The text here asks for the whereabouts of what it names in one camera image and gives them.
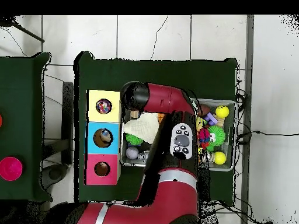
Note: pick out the cream waffle cloth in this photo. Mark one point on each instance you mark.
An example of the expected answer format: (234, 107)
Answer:
(145, 126)

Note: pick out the green spiky ball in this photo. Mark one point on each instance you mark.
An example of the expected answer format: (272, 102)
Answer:
(217, 135)
(133, 138)

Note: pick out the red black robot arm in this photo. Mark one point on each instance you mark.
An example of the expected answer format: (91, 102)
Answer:
(173, 186)

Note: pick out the wooden box with three holes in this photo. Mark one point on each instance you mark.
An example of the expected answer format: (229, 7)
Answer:
(103, 158)

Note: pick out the shallow clear mesh bin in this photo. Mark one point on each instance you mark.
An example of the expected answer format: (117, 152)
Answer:
(229, 165)

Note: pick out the white baseball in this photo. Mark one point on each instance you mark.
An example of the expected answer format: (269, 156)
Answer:
(132, 152)

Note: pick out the red spiky ball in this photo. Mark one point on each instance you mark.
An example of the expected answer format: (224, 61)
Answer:
(203, 136)

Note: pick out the purple toy block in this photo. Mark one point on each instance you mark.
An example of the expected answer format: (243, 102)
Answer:
(210, 118)

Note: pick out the yellow ball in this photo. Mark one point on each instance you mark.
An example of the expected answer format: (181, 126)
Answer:
(222, 111)
(219, 157)

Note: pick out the grey round base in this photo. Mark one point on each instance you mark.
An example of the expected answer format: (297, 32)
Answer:
(55, 176)

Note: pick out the green cloth side table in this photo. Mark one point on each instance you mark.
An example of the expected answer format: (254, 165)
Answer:
(21, 93)

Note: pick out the pink round disc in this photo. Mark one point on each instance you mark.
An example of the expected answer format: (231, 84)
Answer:
(10, 169)

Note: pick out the black stand pole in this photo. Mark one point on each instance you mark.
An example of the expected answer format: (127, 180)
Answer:
(5, 21)

